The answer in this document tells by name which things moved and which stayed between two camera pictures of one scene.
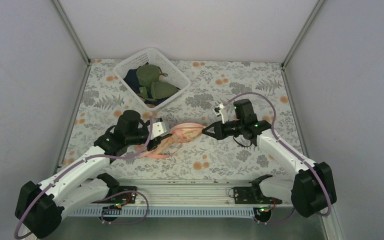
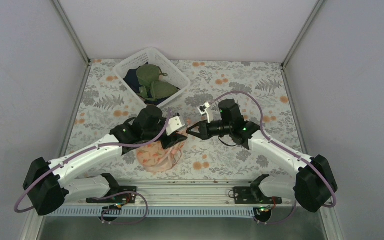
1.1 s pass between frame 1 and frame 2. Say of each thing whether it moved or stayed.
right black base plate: stayed
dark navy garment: stayed
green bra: stayed
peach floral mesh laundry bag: moved
